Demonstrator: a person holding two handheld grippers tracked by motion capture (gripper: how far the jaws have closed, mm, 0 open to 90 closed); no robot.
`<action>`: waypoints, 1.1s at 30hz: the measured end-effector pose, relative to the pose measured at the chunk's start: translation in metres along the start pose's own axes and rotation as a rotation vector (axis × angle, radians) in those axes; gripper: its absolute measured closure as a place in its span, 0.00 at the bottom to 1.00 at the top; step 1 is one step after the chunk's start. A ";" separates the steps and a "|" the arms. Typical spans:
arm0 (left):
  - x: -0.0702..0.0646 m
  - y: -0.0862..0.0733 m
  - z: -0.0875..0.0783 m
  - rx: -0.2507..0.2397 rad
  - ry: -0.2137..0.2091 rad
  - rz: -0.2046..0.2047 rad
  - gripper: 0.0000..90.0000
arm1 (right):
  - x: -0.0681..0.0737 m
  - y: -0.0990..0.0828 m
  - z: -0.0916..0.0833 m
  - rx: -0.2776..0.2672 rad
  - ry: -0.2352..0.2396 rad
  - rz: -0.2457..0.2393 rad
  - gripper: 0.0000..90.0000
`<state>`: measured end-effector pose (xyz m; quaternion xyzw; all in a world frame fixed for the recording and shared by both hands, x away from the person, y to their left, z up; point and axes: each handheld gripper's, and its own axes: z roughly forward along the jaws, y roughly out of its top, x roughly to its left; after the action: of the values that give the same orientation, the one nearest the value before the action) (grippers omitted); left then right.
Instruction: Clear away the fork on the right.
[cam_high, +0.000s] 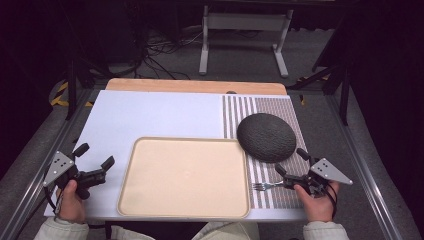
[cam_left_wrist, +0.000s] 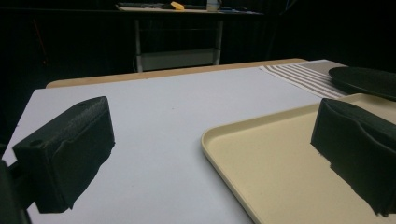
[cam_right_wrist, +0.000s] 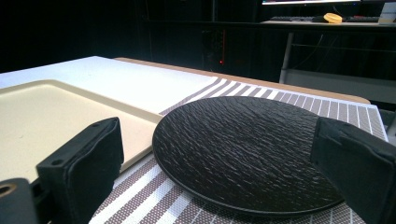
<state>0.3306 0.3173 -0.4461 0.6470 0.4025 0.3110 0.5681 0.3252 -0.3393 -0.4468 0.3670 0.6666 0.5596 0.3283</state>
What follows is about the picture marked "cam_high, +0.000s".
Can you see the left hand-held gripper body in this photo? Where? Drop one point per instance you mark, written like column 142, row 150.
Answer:
column 58, row 165

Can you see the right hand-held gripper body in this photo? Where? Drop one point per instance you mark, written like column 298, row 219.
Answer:
column 328, row 171

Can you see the silver metal fork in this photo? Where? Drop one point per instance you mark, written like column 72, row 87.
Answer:
column 263, row 186

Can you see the person's right hand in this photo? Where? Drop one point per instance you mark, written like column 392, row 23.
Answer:
column 318, row 206

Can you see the person's left hand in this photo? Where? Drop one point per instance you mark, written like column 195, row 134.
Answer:
column 70, row 206

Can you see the striped woven placemat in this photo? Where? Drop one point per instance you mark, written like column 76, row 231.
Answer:
column 283, row 106

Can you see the yellow black floor tape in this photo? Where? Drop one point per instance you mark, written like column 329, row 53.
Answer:
column 60, row 95

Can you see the black stand leg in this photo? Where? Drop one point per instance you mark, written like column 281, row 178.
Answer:
column 71, row 90
column 343, row 96

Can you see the beige rectangular tray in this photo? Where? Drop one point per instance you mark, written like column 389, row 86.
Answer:
column 183, row 178

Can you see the person's lap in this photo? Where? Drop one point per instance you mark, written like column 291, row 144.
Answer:
column 226, row 231

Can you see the wooden board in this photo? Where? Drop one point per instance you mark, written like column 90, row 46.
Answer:
column 196, row 86

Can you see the grey metal stand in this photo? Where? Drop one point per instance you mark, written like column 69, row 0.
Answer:
column 245, row 21

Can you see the aluminium frame rail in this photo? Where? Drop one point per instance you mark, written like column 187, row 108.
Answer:
column 363, row 166
column 33, row 190

